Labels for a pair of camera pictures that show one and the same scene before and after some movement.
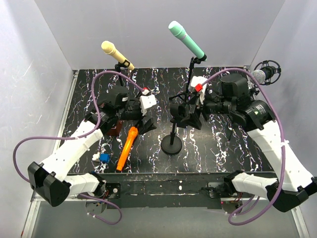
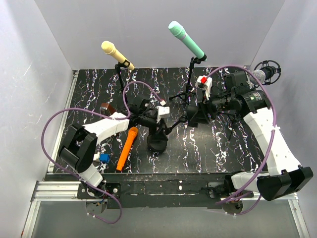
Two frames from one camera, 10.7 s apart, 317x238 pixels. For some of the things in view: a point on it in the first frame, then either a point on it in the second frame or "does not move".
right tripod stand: (272, 70) does not move
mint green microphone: (177, 30) does not move
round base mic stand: (172, 144) -> (157, 140)
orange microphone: (132, 134) does not move
